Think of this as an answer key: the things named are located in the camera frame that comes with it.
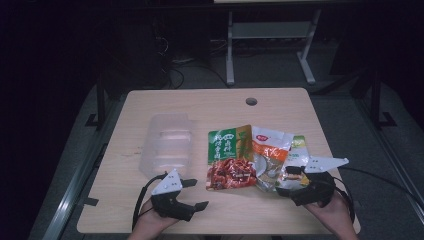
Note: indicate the green snack packet red food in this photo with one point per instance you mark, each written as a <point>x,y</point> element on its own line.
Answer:
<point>230,153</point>

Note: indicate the white orange snack packet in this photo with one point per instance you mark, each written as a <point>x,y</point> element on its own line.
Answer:
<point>270,150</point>

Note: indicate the white metal stand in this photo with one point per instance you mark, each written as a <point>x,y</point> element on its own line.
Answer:
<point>271,30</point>

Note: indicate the white green snack packet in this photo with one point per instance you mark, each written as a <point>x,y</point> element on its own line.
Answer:
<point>300,151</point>

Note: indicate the person's right hand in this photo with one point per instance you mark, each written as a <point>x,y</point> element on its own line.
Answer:
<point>336,215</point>

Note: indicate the clear plastic container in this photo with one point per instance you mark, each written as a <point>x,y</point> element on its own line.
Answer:
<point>168,146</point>

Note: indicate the grey metal rail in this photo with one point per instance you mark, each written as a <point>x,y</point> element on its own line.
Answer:
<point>76,186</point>
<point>393,156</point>

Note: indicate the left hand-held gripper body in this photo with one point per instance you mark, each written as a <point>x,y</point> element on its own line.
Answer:
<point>166,200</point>

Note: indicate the person's left hand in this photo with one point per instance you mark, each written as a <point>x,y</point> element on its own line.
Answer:
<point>148,223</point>

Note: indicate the black metal stand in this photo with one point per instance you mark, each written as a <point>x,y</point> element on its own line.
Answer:
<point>101,103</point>
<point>376,100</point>

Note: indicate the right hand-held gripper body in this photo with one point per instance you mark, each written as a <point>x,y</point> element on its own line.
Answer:
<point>316,190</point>

